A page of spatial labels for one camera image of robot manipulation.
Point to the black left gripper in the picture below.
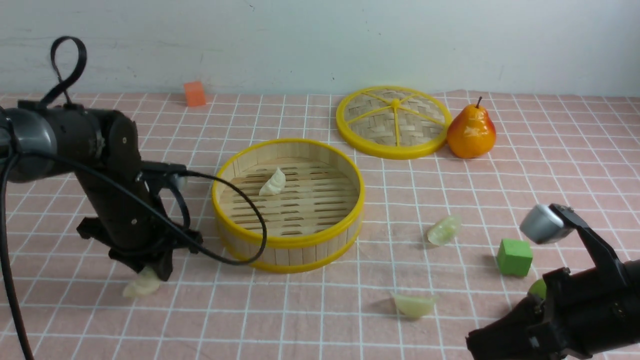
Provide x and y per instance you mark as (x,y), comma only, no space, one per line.
(139,227)

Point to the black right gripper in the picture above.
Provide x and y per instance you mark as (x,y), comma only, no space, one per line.
(572,320)

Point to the cream dumpling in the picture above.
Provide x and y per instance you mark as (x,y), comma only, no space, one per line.
(145,284)
(274,185)

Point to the pale green dumpling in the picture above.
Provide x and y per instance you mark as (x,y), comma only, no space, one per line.
(444,231)
(413,307)

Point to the pale green dumpling front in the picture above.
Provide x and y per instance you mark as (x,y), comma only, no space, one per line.
(413,307)

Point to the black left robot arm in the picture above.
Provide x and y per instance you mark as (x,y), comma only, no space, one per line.
(100,147)

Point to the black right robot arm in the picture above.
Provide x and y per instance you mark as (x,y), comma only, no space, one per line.
(626,308)

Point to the yellow rimmed bamboo steamer tray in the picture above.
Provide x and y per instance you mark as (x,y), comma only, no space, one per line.
(312,222)

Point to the yellow rimmed woven steamer lid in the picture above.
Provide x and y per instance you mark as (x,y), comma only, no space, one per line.
(393,122)

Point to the green toy watermelon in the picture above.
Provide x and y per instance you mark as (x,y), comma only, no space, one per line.
(538,288)

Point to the green foam cube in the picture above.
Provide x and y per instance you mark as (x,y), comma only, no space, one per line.
(514,257)

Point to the pink checkered tablecloth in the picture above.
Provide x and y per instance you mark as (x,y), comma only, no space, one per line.
(581,151)

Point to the orange foam cube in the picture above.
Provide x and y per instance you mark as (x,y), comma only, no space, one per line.
(195,95)

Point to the orange yellow toy pear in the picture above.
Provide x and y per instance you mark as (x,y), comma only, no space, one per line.
(472,133)

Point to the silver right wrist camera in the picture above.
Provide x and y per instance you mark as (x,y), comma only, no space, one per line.
(542,226)

